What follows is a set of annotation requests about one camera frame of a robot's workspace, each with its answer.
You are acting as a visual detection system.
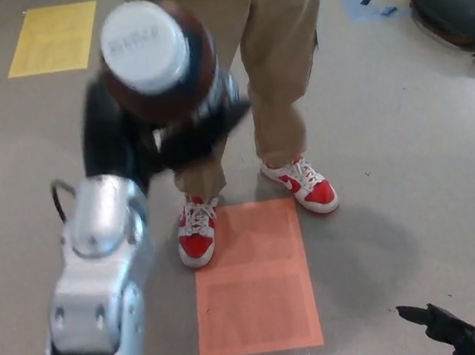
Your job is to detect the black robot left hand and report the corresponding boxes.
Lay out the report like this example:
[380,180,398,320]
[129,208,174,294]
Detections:
[74,60,263,202]

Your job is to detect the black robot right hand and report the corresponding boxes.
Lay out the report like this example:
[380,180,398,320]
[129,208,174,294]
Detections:
[394,295,475,355]

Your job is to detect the brown Core Power shake bottle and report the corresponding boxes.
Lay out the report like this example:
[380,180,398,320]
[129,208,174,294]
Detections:
[92,0,244,136]

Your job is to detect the red white person's right sneaker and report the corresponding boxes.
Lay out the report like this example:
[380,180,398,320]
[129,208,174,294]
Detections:
[171,191,226,270]

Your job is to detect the red white person's sneaker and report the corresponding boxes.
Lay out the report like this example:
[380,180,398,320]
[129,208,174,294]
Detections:
[259,150,340,221]
[171,191,226,270]

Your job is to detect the red white person's left sneaker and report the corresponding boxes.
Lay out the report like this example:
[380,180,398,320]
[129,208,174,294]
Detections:
[259,150,340,221]

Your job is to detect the yellow paper sheet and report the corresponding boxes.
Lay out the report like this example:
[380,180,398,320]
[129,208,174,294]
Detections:
[0,0,106,80]

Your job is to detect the khaki cargo trousers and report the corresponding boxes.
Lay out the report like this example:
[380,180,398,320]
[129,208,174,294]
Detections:
[148,0,350,205]

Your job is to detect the orange paper sheet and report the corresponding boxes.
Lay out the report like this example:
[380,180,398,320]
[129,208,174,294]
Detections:
[179,194,324,350]

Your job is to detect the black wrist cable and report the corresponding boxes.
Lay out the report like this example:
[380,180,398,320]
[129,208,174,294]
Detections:
[48,176,80,225]

